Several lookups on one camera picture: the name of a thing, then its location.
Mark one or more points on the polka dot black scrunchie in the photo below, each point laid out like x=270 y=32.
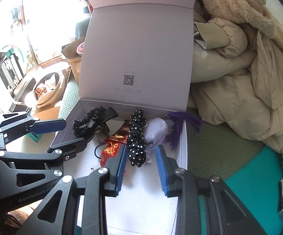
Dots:
x=135 y=142

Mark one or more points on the white open gift box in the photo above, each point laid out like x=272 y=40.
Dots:
x=138 y=54

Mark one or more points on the small brown cardboard box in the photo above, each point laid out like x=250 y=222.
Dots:
x=71 y=56

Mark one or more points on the cream fleece garment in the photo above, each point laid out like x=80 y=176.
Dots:
x=253 y=12

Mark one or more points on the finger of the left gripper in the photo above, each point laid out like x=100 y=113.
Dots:
x=56 y=153
x=17 y=124

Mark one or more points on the teal bubble mailer mat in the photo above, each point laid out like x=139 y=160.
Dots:
x=252 y=173

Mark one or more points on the beige puffer jacket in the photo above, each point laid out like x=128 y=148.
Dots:
x=237 y=79

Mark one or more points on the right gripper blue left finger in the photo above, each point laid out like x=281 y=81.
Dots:
x=116 y=166

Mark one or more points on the purple drawstring pouch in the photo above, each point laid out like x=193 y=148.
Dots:
x=155 y=131

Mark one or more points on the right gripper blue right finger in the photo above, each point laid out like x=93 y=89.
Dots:
x=167 y=172

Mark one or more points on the small red candy packet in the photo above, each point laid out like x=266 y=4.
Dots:
x=110 y=150

